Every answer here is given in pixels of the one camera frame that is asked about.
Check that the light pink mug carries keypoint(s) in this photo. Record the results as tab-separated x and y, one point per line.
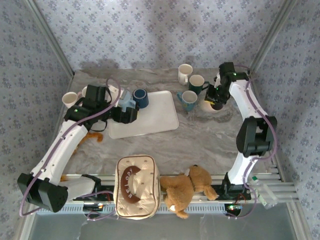
83	91
69	98

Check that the teal blue mug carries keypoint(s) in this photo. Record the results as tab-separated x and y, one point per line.
187	106

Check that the dark green mug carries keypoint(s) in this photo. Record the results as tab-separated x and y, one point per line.
196	85

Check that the pale grey-blue mug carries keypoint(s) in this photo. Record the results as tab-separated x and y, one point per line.
126	100

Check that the white mug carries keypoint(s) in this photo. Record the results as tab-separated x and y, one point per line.
183	76

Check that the dark navy blue mug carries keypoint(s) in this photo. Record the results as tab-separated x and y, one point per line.
141	98

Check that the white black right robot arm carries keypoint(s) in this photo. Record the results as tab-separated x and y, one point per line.
240	100

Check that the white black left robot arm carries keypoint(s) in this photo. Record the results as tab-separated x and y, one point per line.
60	147

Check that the small orange-brown plush toy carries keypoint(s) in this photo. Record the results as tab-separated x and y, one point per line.
96	136

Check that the white plastic tray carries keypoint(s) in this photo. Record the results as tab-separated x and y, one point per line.
155	117

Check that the large brown teddy bear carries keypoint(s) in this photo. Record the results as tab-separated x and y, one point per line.
180	190

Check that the beige quilted tissue box cover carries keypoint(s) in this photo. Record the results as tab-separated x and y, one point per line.
136	190

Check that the clear plastic packet green label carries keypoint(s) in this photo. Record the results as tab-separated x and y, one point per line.
265	195

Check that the small circuit board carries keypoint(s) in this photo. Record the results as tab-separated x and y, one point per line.
93	206
233	207

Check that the aluminium profile bars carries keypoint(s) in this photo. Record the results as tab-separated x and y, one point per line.
287	187

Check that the aluminium frame post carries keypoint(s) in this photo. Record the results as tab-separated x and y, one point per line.
270	37
51	37

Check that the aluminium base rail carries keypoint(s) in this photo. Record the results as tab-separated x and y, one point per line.
106	176

